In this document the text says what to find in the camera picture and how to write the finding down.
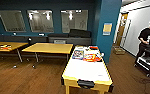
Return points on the colourful magazines on table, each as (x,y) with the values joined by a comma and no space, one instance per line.
(78,54)

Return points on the white board game box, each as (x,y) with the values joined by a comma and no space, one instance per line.
(86,49)

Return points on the black sofa cushion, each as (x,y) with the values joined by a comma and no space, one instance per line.
(79,33)

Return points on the flat white box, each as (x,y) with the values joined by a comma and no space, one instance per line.
(59,41)

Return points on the small red game item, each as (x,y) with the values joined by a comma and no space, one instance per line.
(93,47)

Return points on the long wooden table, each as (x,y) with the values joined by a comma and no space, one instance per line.
(11,46)
(49,48)

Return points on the interior glass window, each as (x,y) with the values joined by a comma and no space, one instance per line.
(40,21)
(74,21)
(12,21)

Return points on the beige paper notice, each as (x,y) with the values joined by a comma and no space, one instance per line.
(107,29)

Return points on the brown cardboard box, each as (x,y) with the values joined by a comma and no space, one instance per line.
(118,50)

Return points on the dark grey sofa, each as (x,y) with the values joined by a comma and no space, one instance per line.
(31,38)

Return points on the brown wooden door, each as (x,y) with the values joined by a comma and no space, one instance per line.
(121,30)

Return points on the wood framed glass door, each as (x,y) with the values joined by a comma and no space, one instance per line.
(127,33)

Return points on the person in black shirt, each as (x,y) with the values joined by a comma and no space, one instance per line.
(145,35)

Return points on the colourful game pieces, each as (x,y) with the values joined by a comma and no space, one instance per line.
(3,47)

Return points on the black wheeled cart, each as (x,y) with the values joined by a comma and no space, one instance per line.
(147,63)

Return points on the white wall plate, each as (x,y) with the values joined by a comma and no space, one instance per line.
(41,34)

